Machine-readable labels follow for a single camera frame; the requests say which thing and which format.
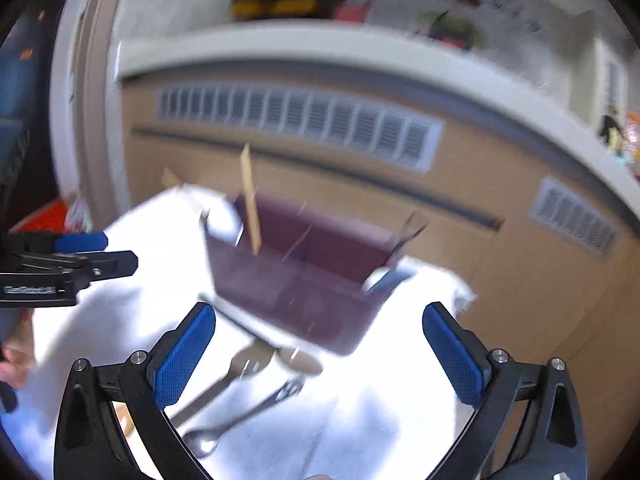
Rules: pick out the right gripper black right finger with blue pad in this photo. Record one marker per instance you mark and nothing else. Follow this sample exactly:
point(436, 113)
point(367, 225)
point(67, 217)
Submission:
point(550, 442)

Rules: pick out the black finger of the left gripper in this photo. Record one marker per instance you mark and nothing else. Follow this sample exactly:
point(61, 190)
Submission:
point(103, 266)

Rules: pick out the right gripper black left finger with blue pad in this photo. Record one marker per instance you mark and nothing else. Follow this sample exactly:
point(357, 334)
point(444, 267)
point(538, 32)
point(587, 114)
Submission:
point(89, 441)

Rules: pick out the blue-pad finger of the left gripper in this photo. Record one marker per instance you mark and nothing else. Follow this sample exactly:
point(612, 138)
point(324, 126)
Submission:
point(74, 243)

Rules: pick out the wooden kitchen counter cabinet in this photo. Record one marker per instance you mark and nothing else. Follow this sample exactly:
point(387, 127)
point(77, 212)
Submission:
point(535, 293)

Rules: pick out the person's left hand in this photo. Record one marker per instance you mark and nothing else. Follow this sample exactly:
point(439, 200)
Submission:
point(18, 351)

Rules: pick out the brown wooden spoon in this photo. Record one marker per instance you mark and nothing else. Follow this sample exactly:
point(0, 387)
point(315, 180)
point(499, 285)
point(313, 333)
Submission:
point(125, 420)

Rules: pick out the white woven table cloth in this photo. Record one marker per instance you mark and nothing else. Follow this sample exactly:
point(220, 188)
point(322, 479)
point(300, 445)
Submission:
point(387, 411)

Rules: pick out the right grey vent grille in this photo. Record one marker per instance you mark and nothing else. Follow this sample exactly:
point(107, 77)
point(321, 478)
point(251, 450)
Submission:
point(563, 211)

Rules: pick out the maroon plastic utensil holder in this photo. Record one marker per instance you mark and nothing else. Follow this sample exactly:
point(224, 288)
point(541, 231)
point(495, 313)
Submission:
point(309, 277)

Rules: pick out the long grey vent grille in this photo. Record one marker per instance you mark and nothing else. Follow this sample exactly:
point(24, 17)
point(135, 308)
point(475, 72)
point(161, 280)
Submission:
point(390, 133)

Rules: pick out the steel spoon with cutout handle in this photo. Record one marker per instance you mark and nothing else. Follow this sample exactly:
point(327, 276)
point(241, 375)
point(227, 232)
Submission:
point(203, 442)

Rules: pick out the dark flat-handled spoon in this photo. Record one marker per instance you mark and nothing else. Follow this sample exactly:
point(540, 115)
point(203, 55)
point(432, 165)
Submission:
point(246, 363)

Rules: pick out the blue-grey handled utensil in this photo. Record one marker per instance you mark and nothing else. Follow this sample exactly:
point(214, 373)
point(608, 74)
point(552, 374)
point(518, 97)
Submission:
point(385, 279)

